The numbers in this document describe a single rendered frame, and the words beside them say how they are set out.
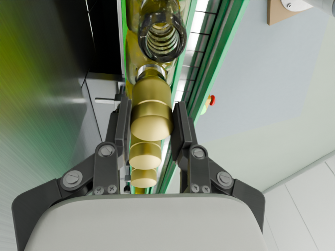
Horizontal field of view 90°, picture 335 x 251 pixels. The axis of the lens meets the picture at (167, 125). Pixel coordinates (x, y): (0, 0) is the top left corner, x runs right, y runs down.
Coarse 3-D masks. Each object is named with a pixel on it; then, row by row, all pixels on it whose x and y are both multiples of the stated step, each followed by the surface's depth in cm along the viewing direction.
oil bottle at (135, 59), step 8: (128, 32) 17; (128, 40) 16; (136, 40) 16; (128, 48) 16; (136, 48) 16; (128, 56) 16; (136, 56) 16; (144, 56) 16; (128, 64) 17; (136, 64) 16; (144, 64) 16; (160, 64) 16; (168, 64) 17; (128, 72) 18; (136, 72) 17; (168, 72) 17; (128, 80) 19; (136, 80) 18; (168, 80) 18
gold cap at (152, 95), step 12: (144, 84) 14; (156, 84) 14; (132, 96) 15; (144, 96) 13; (156, 96) 13; (168, 96) 14; (132, 108) 13; (144, 108) 12; (156, 108) 12; (168, 108) 13; (132, 120) 12; (144, 120) 12; (156, 120) 12; (168, 120) 12; (132, 132) 13; (144, 132) 13; (156, 132) 13; (168, 132) 13
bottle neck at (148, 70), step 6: (144, 66) 16; (150, 66) 16; (156, 66) 16; (138, 72) 16; (144, 72) 16; (150, 72) 15; (156, 72) 16; (162, 72) 16; (138, 78) 16; (162, 78) 16
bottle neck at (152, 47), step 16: (144, 0) 12; (160, 0) 10; (144, 16) 10; (160, 16) 9; (176, 16) 9; (144, 32) 9; (160, 32) 13; (176, 32) 11; (144, 48) 10; (160, 48) 11; (176, 48) 10
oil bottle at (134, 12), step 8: (128, 0) 13; (136, 0) 12; (176, 0) 12; (184, 0) 13; (128, 8) 13; (136, 8) 13; (184, 8) 13; (128, 16) 14; (136, 16) 13; (184, 16) 14; (128, 24) 14; (136, 24) 14; (160, 24) 16; (184, 24) 14; (136, 32) 15
